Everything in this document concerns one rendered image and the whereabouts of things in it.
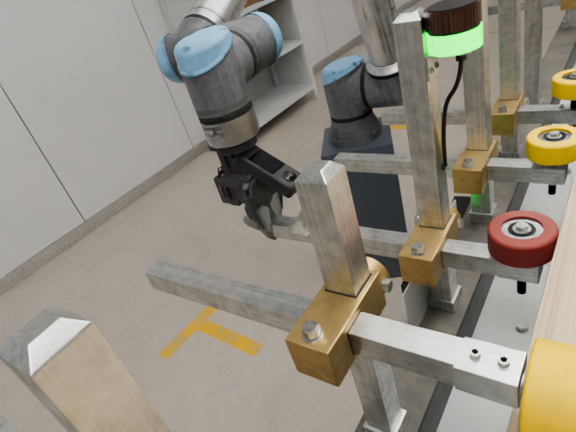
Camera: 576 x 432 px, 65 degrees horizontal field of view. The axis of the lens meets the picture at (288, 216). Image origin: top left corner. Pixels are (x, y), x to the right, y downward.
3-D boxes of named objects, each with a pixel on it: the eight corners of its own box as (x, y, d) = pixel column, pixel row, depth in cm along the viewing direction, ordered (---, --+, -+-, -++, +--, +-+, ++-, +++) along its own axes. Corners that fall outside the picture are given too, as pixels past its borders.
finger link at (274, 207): (266, 225, 91) (252, 187, 86) (289, 230, 88) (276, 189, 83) (256, 234, 89) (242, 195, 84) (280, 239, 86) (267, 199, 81)
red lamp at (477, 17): (417, 37, 51) (416, 16, 50) (435, 21, 55) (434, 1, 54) (473, 30, 47) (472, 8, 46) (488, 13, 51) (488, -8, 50)
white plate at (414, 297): (408, 339, 73) (399, 295, 67) (456, 241, 89) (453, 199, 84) (411, 341, 72) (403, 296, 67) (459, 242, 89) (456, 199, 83)
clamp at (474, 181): (450, 193, 83) (447, 169, 81) (471, 156, 92) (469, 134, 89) (486, 195, 80) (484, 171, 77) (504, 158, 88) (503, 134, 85)
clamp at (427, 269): (401, 281, 67) (397, 255, 64) (432, 227, 75) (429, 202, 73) (440, 289, 64) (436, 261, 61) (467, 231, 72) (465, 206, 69)
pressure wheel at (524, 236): (483, 304, 62) (479, 239, 56) (497, 267, 67) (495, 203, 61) (549, 319, 58) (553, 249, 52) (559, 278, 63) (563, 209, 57)
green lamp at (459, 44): (420, 59, 52) (418, 39, 51) (437, 41, 56) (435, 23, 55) (475, 54, 49) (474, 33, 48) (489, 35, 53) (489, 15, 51)
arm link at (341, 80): (339, 103, 170) (328, 56, 161) (382, 99, 161) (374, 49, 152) (322, 121, 159) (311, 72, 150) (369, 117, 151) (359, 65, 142)
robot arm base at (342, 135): (329, 152, 161) (322, 126, 155) (331, 129, 176) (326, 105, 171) (383, 141, 156) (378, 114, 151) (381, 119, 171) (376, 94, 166)
